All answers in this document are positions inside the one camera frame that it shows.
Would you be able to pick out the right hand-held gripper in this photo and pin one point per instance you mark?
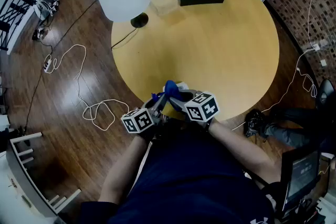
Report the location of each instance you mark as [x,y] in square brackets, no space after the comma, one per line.
[202,107]

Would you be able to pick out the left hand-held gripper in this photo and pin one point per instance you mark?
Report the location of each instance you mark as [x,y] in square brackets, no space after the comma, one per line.
[137,120]

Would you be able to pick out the blue cloth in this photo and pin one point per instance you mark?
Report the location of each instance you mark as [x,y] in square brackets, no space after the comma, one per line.
[172,87]

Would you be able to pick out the person's right forearm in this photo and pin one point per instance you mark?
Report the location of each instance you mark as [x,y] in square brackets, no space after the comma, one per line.
[241,149]

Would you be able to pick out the person's left forearm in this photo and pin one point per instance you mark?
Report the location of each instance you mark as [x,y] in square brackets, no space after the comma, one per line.
[123,168]

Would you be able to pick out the black crumpled plastic bag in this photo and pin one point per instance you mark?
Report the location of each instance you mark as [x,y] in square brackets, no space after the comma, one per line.
[253,120]

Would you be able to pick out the person's navy shirt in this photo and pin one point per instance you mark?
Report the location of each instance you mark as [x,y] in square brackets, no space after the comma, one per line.
[189,181]

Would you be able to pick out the white power strip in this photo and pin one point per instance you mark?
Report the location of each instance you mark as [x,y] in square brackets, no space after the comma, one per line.
[47,65]

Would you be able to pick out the white wooden rack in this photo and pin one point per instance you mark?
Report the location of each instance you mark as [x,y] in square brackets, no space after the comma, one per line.
[26,137]

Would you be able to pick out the black monitor screen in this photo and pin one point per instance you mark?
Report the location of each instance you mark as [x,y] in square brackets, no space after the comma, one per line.
[302,178]

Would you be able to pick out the black plug cluster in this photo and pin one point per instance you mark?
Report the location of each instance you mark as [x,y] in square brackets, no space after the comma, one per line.
[39,33]

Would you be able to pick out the white charging device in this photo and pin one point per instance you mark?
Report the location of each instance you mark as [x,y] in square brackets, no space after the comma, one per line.
[43,10]

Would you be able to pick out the black metal railing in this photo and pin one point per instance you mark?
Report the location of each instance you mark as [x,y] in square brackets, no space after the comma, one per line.
[4,34]

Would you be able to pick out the white wall plug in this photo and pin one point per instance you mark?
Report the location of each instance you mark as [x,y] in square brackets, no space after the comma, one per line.
[316,46]

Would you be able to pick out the white wall plate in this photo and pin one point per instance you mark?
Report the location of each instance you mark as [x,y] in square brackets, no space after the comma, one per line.
[324,63]

